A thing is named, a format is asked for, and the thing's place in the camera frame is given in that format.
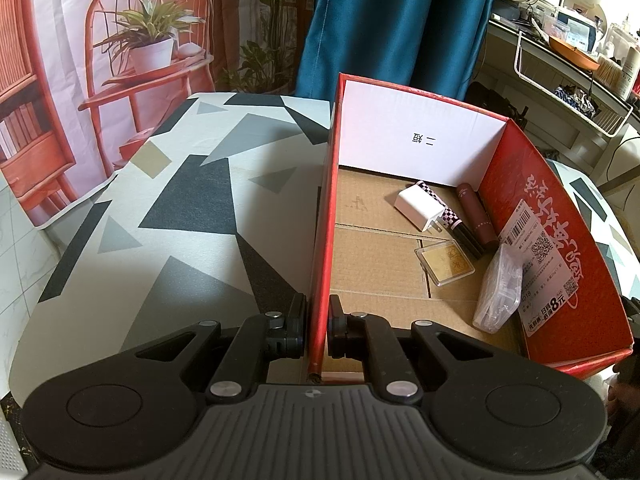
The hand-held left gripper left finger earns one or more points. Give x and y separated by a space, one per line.
292 330

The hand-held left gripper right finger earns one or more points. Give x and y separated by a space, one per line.
336 330

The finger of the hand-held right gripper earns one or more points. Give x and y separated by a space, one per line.
634 320

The red cardboard box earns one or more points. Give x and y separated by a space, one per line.
550 210

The gold card in clear case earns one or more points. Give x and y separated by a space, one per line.
445 262

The clear plastic case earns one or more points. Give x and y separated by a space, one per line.
500 290

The white charger plug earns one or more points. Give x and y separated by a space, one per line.
415 205

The checkered lipstick tube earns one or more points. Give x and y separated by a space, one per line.
462 235

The geometric patterned tablecloth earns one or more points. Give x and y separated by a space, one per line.
175 210

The maroon lipstick tube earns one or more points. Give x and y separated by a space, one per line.
477 215

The white vanity desk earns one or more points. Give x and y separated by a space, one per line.
550 130

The blue patterned cloth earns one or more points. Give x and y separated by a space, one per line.
575 99

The black bag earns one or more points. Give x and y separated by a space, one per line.
492 105

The orange bowl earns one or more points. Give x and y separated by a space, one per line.
572 52

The clear acrylic organizer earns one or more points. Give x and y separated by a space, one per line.
622 40

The blue and white box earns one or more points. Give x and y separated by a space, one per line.
577 27

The white perforated appliance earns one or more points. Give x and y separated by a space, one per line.
10 440

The blue curtain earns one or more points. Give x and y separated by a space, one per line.
390 20

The printed room scene backdrop cloth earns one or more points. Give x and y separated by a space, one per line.
60 35

